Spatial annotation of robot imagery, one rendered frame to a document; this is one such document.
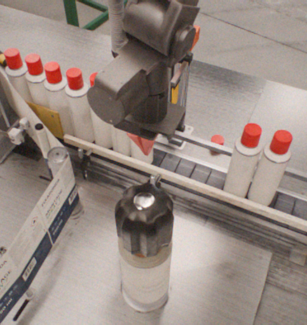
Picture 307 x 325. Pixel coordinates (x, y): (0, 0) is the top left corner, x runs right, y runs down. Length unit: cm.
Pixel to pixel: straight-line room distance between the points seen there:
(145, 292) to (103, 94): 35
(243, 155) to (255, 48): 211
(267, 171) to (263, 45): 214
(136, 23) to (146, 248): 29
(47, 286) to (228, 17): 259
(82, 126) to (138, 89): 44
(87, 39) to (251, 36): 174
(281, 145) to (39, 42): 92
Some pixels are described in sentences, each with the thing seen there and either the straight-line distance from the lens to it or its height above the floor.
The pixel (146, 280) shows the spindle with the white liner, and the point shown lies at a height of 102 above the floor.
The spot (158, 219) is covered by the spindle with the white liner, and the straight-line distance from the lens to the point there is 52.
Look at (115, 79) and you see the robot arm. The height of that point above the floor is 131.
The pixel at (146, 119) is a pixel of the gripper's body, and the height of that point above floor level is 120.
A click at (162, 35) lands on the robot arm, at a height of 135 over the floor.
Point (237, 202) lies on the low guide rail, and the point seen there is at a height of 91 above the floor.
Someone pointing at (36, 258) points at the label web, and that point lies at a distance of 76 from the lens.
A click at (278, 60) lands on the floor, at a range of 279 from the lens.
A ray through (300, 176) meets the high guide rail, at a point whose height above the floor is 96.
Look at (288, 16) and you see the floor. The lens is 323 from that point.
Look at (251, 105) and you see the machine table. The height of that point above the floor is 83.
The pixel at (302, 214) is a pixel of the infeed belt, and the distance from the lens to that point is 93.
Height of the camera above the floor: 162
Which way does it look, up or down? 51 degrees down
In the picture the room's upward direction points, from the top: straight up
